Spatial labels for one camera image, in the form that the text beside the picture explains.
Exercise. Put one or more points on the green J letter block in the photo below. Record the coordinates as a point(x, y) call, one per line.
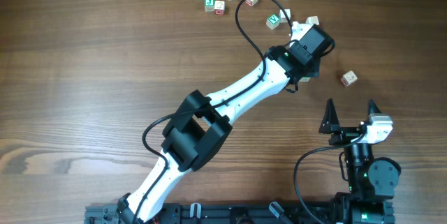
point(209, 6)

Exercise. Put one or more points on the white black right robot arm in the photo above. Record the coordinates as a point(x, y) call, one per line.
point(372, 181)

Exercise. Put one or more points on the white red picture block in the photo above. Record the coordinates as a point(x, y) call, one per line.
point(312, 20)

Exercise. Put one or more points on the white red letter block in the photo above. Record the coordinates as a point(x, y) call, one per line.
point(219, 7)

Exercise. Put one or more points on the plain white picture block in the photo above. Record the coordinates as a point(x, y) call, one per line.
point(283, 16)

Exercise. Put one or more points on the green N letter block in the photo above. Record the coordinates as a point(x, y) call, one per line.
point(304, 79)

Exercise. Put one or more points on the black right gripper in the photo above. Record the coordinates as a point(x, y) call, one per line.
point(348, 132)

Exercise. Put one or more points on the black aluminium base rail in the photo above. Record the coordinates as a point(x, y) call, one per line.
point(276, 212)

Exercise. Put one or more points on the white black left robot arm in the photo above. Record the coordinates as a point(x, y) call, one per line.
point(197, 130)

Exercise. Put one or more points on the green V letter block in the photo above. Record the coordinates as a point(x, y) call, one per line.
point(273, 21)

